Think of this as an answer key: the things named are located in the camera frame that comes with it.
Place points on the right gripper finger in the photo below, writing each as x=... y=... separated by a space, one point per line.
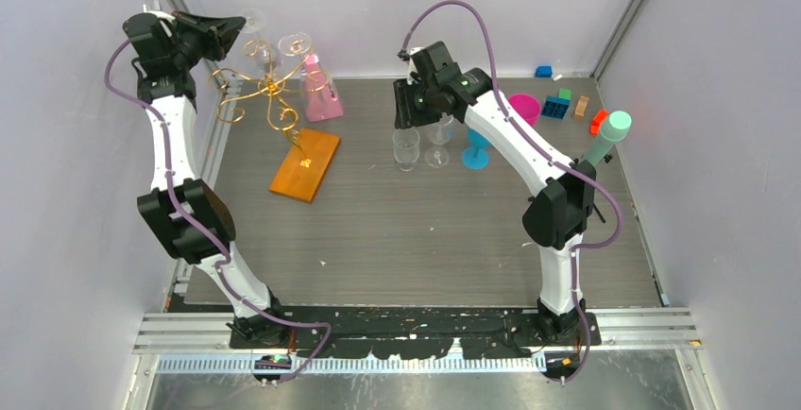
x=402 y=93
x=424 y=114

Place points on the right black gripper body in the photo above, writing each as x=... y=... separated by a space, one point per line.
x=422 y=94

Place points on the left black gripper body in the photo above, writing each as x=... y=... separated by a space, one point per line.
x=191 y=43

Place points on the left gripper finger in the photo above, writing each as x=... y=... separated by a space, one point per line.
x=225 y=33
x=201 y=22

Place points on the clear wine glass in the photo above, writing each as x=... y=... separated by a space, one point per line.
x=439 y=134
x=257 y=47
x=296 y=51
x=406 y=148

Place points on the clear wine glass top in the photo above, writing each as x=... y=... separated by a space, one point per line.
x=296 y=51

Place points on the blue wine glass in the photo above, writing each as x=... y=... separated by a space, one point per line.
x=475 y=156

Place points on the pink wine glass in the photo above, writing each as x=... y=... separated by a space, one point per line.
x=526 y=106

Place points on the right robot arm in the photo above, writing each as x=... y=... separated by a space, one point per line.
x=562 y=191

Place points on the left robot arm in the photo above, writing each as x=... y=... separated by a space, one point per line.
x=184 y=213

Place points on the orange wooden rack base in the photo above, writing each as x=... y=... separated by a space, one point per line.
x=305 y=165

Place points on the blue toy block far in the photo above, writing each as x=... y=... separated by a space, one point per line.
x=544 y=71

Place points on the blue studded toy block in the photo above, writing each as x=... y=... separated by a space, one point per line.
x=555 y=107

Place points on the tan wooden block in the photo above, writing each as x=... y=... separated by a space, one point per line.
x=580 y=107

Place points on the red toy piece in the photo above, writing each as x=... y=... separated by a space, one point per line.
x=596 y=122

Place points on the mint green cylinder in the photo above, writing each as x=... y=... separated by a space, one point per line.
x=614 y=129

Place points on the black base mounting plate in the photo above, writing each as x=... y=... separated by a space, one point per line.
x=353 y=332

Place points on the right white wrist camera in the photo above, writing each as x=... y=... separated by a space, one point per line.
x=407 y=56

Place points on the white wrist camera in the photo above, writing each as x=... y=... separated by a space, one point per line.
x=154 y=8
x=407 y=56

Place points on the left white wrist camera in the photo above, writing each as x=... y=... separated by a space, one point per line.
x=154 y=8

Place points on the gold wire glass rack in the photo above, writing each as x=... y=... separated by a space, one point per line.
x=235 y=86

